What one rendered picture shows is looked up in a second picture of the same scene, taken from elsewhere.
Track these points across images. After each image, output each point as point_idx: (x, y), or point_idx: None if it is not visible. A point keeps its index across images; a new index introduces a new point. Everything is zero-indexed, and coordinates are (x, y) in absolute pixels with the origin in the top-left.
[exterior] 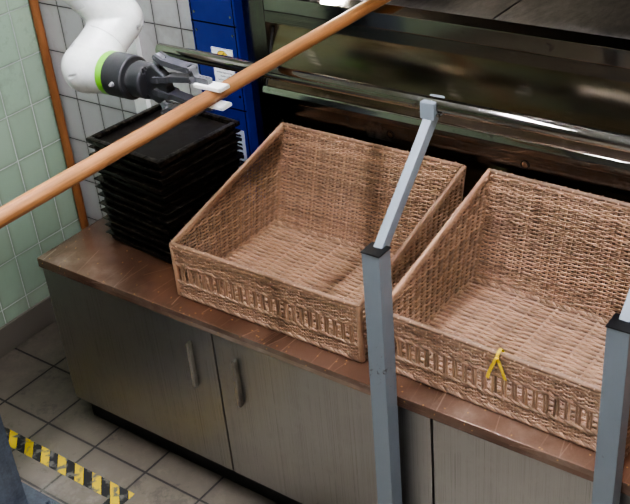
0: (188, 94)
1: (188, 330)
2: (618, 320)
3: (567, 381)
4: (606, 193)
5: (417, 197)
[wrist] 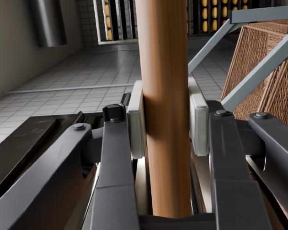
0: (210, 190)
1: None
2: (229, 18)
3: None
4: (280, 210)
5: None
